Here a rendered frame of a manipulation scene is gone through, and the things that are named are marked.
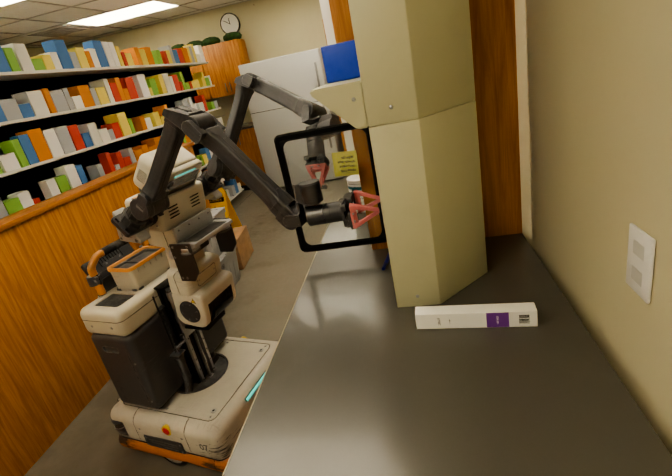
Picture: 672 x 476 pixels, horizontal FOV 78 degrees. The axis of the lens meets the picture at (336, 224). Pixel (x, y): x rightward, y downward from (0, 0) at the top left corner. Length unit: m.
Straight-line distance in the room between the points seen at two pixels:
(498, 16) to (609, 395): 0.95
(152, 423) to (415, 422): 1.53
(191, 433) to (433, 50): 1.71
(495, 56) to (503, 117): 0.17
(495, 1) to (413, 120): 0.50
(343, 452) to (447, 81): 0.78
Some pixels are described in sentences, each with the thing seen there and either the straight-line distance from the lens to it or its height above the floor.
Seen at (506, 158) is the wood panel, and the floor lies 1.19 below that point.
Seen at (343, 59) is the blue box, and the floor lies 1.56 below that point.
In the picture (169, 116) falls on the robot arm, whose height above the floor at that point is 1.51.
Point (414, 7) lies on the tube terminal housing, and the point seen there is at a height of 1.63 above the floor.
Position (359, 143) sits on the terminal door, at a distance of 1.26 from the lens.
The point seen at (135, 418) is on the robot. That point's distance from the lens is 2.25.
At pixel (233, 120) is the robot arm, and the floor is 1.42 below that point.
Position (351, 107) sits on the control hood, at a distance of 0.94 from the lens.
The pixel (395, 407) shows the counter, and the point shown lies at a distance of 0.86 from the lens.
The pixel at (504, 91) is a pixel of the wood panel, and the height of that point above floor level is 1.39.
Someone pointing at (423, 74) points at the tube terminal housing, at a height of 1.50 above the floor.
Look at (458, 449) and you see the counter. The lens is 0.79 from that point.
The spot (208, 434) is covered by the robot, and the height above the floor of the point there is 0.26.
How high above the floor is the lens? 1.55
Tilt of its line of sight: 21 degrees down
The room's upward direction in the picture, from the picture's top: 12 degrees counter-clockwise
